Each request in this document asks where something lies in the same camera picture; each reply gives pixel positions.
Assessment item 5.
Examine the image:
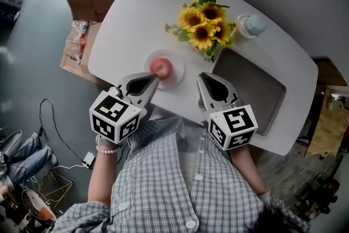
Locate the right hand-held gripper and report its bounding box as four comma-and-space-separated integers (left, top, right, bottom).
197, 72, 258, 152

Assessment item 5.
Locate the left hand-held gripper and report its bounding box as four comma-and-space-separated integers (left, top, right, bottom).
89, 72, 160, 145

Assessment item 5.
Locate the red apple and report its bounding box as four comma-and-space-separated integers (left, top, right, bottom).
149, 57, 173, 81

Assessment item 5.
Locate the white round plate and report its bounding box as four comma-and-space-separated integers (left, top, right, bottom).
144, 49, 186, 91

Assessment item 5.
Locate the person's right forearm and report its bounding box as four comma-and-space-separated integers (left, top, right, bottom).
230, 142, 270, 196

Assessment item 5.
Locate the person's left forearm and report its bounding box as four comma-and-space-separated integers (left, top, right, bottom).
87, 141, 124, 208

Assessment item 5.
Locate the grey rectangular tray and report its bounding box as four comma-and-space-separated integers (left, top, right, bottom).
212, 47, 287, 137

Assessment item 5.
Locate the open cardboard box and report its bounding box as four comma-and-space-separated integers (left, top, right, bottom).
59, 20, 104, 83

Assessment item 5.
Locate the sunflower bouquet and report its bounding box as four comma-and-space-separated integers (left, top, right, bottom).
165, 0, 238, 63

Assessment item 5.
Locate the pale blue cup with saucer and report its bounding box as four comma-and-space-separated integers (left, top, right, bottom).
236, 13, 267, 40

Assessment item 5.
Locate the clear plastic bottles pack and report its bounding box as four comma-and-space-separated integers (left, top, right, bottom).
64, 20, 89, 63

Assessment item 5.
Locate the white power adapter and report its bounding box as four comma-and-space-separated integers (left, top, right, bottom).
82, 152, 96, 170

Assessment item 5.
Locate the checked grey shirt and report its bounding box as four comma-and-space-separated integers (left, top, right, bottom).
51, 113, 311, 233

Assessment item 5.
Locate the wooden board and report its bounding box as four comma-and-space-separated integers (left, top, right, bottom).
303, 86, 349, 159

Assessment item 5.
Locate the pink bead bracelet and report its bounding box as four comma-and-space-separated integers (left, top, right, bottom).
95, 144, 119, 156

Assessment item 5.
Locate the black cable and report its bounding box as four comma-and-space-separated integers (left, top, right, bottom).
39, 98, 86, 165

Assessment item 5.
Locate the gold wire basket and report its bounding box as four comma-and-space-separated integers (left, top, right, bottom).
36, 169, 74, 204

